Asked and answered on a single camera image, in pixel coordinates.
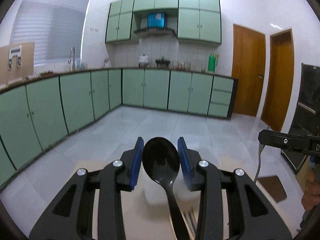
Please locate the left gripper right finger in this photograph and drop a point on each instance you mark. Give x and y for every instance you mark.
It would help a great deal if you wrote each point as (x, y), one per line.
(251, 215)

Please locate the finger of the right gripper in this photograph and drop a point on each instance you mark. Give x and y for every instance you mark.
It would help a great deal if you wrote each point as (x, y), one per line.
(290, 142)

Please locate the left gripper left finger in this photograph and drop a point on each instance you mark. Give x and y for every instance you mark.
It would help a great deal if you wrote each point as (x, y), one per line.
(70, 214)

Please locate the black plastic spoon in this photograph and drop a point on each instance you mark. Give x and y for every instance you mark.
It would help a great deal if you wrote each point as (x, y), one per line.
(161, 162)

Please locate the green lower kitchen cabinets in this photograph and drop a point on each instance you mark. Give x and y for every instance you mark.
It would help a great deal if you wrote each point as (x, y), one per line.
(36, 115)

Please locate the green kitchen cabinets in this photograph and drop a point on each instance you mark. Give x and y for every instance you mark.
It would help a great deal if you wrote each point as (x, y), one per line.
(185, 20)
(36, 115)

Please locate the green upper kitchen cabinets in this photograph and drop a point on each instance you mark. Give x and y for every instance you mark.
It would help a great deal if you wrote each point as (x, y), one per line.
(185, 20)

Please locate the chrome kitchen faucet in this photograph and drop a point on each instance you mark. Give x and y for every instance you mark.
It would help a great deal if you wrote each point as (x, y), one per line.
(72, 58)

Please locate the person's right hand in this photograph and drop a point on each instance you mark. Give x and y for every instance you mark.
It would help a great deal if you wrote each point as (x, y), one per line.
(312, 190)

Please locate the black appliance at right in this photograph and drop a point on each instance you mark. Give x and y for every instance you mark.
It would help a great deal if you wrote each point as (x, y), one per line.
(306, 118)

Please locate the brown wooden door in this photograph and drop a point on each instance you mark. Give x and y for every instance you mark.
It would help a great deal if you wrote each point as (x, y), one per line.
(249, 56)
(280, 80)

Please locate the black chopstick on table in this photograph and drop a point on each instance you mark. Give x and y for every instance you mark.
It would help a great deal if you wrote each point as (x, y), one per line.
(191, 222)

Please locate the brown wooden stool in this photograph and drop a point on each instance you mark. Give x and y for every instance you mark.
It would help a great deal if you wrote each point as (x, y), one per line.
(274, 187)

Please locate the white double utensil holder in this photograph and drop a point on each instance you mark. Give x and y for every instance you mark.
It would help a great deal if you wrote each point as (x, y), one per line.
(156, 196)

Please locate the green thermos flask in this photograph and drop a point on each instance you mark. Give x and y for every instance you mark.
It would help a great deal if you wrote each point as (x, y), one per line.
(212, 62)

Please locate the black wok on stove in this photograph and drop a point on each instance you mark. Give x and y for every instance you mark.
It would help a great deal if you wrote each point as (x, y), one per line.
(162, 63)

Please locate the white cooking pot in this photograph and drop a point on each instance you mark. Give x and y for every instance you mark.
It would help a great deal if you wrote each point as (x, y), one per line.
(144, 61)

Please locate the black range hood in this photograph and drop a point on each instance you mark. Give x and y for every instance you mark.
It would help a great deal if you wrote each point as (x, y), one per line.
(146, 32)

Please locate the blue box on hood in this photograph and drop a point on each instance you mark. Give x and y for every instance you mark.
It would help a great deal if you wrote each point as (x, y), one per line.
(156, 20)

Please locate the cardboard box with print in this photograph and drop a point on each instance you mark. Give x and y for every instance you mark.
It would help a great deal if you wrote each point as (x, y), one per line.
(17, 62)

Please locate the window with white blinds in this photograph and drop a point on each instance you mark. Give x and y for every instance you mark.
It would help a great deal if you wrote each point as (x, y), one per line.
(55, 26)

